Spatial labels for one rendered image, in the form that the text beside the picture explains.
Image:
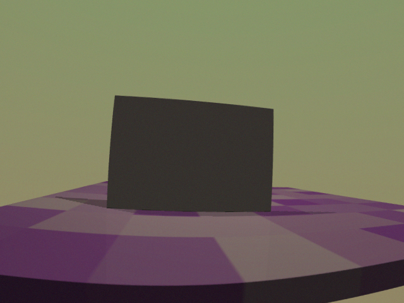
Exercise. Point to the dark grey flat panel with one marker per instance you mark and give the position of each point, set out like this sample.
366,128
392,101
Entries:
185,155

